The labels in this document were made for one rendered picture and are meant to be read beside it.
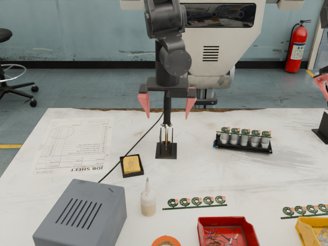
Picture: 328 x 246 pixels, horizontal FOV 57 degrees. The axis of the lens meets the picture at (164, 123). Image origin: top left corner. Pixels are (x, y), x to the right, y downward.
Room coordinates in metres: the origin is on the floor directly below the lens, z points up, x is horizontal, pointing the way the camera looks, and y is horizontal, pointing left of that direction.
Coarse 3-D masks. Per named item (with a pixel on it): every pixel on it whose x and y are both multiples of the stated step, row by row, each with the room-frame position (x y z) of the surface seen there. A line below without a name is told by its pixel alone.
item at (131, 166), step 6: (126, 156) 0.66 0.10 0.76; (132, 156) 0.66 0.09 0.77; (138, 156) 0.67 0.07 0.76; (126, 162) 0.63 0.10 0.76; (132, 162) 0.63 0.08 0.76; (138, 162) 0.63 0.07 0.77; (126, 168) 0.61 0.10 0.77; (132, 168) 0.61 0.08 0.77; (138, 168) 0.61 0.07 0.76; (126, 174) 0.59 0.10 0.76; (132, 174) 0.59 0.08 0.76; (138, 174) 0.59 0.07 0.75
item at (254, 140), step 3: (255, 132) 0.70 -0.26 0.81; (258, 135) 0.69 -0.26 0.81; (252, 138) 0.70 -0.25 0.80; (255, 138) 0.69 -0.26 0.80; (258, 138) 0.70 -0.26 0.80; (252, 141) 0.70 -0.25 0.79; (255, 141) 0.69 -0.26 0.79; (258, 141) 0.70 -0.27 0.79; (249, 144) 0.70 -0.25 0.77; (252, 144) 0.70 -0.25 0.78; (255, 144) 0.69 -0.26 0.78
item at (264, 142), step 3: (261, 135) 0.70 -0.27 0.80; (270, 135) 0.70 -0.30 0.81; (261, 138) 0.70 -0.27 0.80; (264, 138) 0.69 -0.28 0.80; (267, 138) 0.69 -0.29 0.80; (261, 141) 0.70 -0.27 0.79; (264, 141) 0.69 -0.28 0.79; (267, 141) 0.69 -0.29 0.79; (261, 144) 0.69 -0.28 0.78; (264, 144) 0.69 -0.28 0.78; (267, 144) 0.69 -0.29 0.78; (264, 147) 0.69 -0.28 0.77
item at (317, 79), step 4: (324, 72) 0.80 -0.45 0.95; (316, 76) 0.80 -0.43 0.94; (320, 76) 0.78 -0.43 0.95; (324, 76) 0.77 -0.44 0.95; (316, 80) 0.80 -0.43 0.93; (320, 80) 0.79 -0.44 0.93; (324, 80) 0.78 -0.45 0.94; (316, 84) 0.80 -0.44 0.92; (320, 84) 0.79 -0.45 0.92; (320, 88) 0.78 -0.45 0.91; (324, 88) 0.78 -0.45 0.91; (324, 92) 0.77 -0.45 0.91
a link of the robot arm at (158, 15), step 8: (144, 0) 0.69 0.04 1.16; (152, 0) 0.66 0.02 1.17; (160, 0) 0.70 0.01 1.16; (168, 0) 0.70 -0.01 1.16; (176, 0) 0.67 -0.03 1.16; (152, 8) 0.65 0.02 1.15; (160, 8) 0.66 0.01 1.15; (168, 8) 0.66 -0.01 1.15; (176, 8) 0.66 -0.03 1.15; (152, 16) 0.65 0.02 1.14; (160, 16) 0.65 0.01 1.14; (168, 16) 0.65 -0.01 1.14; (176, 16) 0.66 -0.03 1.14; (152, 24) 0.64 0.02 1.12; (160, 24) 0.65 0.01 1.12; (168, 24) 0.65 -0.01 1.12; (176, 24) 0.66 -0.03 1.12; (152, 32) 0.66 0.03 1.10
